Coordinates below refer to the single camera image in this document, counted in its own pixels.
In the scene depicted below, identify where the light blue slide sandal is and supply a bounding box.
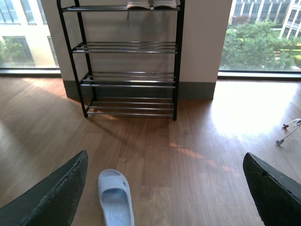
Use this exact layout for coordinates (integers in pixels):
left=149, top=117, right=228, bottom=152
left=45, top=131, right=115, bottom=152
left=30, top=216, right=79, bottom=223
left=98, top=169, right=135, bottom=226

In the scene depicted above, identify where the grey knit sneaker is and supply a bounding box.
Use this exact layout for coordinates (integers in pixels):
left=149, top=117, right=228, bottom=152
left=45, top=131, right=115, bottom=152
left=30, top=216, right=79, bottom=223
left=153, top=0, right=181, bottom=9
left=127, top=0, right=150, bottom=10

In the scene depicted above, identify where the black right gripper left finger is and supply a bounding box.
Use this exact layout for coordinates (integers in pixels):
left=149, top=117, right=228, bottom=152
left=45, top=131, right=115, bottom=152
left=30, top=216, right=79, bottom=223
left=0, top=151, right=88, bottom=226

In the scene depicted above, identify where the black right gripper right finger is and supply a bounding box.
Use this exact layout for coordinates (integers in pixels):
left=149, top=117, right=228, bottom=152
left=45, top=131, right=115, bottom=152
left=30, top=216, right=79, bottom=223
left=243, top=153, right=301, bottom=226

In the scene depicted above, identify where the black metal shoe rack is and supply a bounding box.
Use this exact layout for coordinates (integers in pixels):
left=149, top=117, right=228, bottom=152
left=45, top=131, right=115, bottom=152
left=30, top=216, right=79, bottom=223
left=56, top=0, right=185, bottom=120

